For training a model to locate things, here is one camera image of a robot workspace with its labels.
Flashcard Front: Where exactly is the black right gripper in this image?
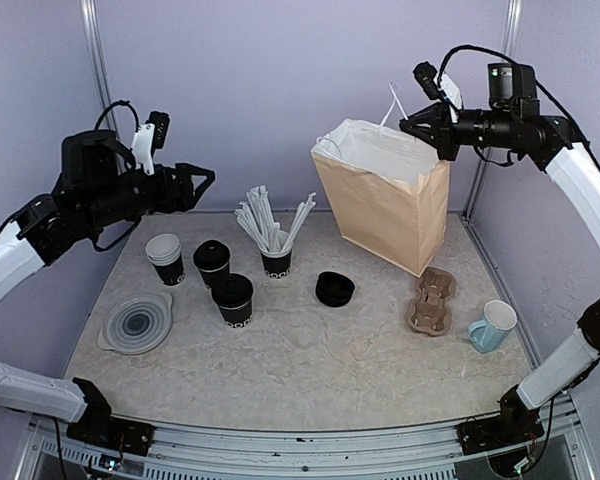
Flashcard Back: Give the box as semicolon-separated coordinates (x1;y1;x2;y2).
402;97;520;159

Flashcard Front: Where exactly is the black plastic cup lid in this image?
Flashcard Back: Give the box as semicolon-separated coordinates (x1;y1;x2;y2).
193;239;230;272

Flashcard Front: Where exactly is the brown paper takeout bag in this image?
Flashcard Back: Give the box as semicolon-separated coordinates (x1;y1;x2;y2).
311;83;450;277

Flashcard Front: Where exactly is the black paper coffee cup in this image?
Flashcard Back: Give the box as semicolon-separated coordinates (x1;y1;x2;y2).
198;262;230;290

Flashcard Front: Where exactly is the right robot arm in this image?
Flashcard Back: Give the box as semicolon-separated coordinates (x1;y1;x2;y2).
399;102;600;444

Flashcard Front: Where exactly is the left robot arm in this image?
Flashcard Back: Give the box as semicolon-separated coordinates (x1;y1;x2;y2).
0;130;215;445

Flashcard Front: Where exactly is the stack of paper cups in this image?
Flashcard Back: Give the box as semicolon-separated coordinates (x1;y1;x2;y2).
145;233;185;286

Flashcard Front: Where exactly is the black cup holding straws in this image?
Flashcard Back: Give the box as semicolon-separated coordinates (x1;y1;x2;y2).
260;248;292;279

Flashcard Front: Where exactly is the stack of black lids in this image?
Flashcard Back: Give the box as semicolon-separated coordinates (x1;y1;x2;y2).
315;271;355;308

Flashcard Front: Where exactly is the cardboard cup carrier tray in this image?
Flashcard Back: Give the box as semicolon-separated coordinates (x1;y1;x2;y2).
405;267;457;337

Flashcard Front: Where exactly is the light blue ceramic mug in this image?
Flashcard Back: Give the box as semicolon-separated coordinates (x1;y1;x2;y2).
467;300;518;354

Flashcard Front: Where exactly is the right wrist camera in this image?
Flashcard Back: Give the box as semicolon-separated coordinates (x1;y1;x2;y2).
412;60;541;124

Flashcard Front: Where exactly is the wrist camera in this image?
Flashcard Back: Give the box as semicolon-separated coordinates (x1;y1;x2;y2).
412;60;541;124
131;111;170;176

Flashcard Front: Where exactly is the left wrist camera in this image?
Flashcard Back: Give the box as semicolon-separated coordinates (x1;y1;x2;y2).
131;111;170;176

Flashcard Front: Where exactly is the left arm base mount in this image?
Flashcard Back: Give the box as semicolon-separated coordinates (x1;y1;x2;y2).
66;377;155;457

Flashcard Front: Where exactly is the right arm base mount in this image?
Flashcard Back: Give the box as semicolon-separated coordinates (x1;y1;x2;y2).
456;387;545;455

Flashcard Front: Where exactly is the aluminium front rail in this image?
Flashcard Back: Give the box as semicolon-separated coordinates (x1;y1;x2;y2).
13;396;599;479

